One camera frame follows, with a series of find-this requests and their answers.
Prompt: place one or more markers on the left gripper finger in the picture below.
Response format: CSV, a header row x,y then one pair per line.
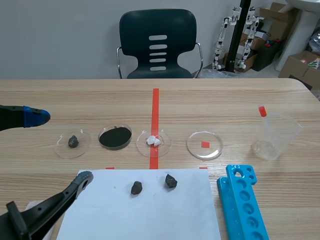
x,y
15,117

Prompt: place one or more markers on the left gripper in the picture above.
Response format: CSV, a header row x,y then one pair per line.
x,y
12,225

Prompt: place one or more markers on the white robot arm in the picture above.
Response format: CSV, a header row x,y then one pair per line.
x,y
250,37
221,37

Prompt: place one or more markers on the clear glass dish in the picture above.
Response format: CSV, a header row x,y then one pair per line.
x,y
197,147
62,150
160,151

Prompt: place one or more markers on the small dark stone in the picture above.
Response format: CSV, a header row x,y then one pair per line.
x,y
136,188
73,141
170,181

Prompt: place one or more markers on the white sheet of paper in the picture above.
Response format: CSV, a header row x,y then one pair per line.
x,y
140,215

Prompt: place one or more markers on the glass dish with black powder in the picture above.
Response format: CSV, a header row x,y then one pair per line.
x,y
115,137

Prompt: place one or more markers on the white lump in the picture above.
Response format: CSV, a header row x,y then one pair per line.
x,y
153,140

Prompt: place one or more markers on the dark blue chair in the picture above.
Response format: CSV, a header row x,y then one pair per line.
x,y
157,27

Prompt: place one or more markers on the turquoise rack with round holes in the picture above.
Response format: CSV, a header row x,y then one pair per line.
x,y
240,200

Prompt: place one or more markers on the dropper with red bulb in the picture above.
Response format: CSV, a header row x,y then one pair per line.
x,y
262,110

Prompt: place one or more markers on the clear plastic beaker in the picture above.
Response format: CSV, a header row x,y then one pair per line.
x,y
282,135

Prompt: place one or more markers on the black canister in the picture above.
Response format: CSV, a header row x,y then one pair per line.
x,y
266,56

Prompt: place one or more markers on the brown cardboard box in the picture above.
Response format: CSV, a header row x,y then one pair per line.
x,y
273,20
300,67

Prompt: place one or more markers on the black metal rail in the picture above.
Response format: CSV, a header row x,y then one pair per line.
x,y
236,32

